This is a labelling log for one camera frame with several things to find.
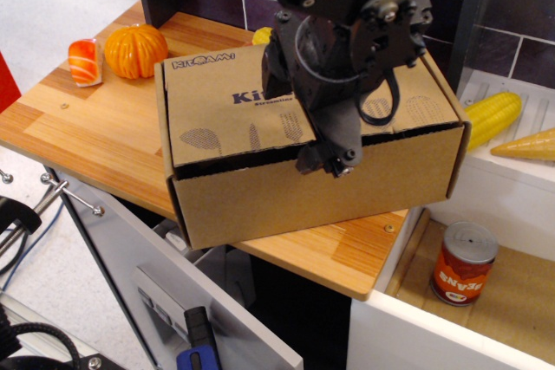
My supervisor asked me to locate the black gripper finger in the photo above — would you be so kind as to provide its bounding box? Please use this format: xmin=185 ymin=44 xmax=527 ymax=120
xmin=296 ymin=143 xmax=332 ymax=174
xmin=262 ymin=42 xmax=293 ymax=100

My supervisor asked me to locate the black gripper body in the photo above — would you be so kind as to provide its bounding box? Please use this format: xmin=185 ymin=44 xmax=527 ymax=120
xmin=273 ymin=10 xmax=362 ymax=178

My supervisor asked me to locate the brown cardboard box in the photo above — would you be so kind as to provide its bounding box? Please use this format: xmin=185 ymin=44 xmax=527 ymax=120
xmin=155 ymin=45 xmax=469 ymax=249

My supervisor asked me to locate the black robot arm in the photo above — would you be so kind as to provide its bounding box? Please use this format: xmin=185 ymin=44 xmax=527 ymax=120
xmin=262 ymin=0 xmax=432 ymax=177

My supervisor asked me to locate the white open drawer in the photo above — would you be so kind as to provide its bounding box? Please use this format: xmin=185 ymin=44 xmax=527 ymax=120
xmin=347 ymin=209 xmax=554 ymax=369

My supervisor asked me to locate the small yellow toy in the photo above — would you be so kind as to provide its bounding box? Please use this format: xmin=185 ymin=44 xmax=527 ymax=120
xmin=251 ymin=27 xmax=273 ymax=45

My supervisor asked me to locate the orange toy tangerine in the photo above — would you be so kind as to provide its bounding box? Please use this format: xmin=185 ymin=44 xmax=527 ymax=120
xmin=104 ymin=24 xmax=169 ymax=80

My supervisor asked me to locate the white dish rack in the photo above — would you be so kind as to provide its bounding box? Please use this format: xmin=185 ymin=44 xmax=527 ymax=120
xmin=457 ymin=70 xmax=554 ymax=192

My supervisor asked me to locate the yellow toy corn cob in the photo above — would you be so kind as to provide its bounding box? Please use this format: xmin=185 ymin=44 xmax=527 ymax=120
xmin=465 ymin=92 xmax=522 ymax=152

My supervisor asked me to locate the orange beans can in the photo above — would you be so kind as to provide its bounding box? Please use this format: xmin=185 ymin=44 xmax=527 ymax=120
xmin=430 ymin=221 xmax=500 ymax=307

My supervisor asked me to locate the salmon sushi toy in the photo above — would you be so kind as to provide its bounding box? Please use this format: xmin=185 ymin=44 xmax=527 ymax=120
xmin=68 ymin=38 xmax=103 ymax=88

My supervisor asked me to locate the grey cabinet door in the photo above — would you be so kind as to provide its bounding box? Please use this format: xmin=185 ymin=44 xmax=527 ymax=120
xmin=52 ymin=170 xmax=304 ymax=369

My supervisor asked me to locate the yellow toy cone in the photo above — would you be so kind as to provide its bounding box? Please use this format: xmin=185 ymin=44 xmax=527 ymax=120
xmin=490 ymin=128 xmax=554 ymax=161

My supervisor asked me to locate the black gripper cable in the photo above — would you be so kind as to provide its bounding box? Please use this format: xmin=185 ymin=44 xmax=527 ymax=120
xmin=357 ymin=66 xmax=401 ymax=127

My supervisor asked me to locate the blue black tool handle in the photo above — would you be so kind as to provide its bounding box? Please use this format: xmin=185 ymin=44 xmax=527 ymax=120
xmin=176 ymin=307 xmax=223 ymax=370

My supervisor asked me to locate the blue floor cable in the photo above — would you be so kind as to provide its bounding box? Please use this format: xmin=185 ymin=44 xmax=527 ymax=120
xmin=0 ymin=203 xmax=65 ymax=293

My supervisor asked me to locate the black braided cable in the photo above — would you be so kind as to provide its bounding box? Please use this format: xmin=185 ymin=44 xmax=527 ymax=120
xmin=0 ymin=304 xmax=83 ymax=370

